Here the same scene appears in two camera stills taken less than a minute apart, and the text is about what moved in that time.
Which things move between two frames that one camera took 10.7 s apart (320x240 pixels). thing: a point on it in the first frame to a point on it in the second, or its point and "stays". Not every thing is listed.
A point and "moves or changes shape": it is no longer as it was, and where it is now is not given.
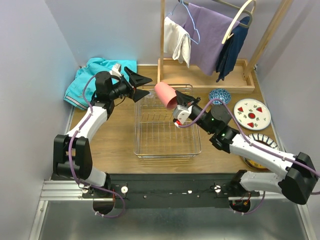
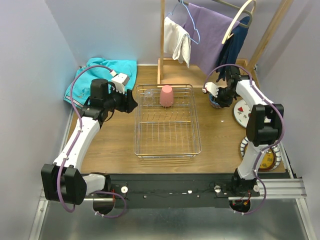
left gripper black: x=130 y=85 to x=127 y=100
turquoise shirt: x=89 y=78 stays
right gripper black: x=186 y=100 to x=224 y=104
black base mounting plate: x=172 y=191 stays
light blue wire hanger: x=193 y=21 stays
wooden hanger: x=228 y=33 stays
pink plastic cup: x=166 y=94 moves or changes shape
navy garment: x=232 y=47 stays
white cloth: x=176 y=40 stays
